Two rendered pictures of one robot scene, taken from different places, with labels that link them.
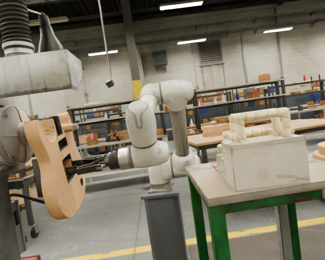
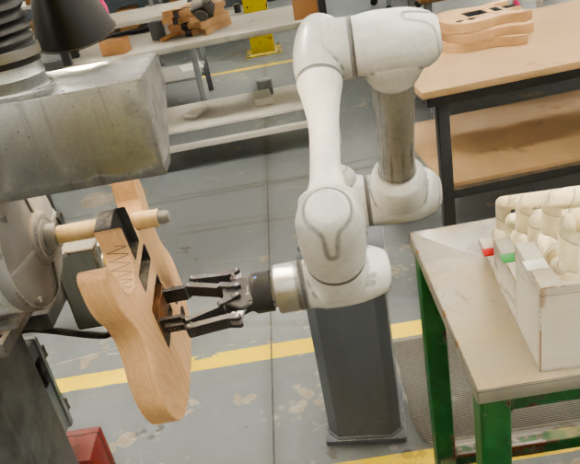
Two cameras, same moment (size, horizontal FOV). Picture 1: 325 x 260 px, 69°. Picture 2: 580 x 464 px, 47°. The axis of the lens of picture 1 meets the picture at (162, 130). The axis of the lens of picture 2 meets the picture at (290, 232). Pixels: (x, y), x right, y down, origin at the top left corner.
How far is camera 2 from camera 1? 0.50 m
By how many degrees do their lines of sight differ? 25
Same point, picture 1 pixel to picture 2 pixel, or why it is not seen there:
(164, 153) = (381, 284)
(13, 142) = (31, 272)
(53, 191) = (155, 391)
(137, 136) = (326, 271)
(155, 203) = not seen: hidden behind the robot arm
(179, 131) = (396, 134)
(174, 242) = (372, 364)
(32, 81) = (66, 162)
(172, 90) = (386, 48)
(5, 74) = not seen: outside the picture
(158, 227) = (334, 335)
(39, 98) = not seen: outside the picture
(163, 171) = not seen: hidden behind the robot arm
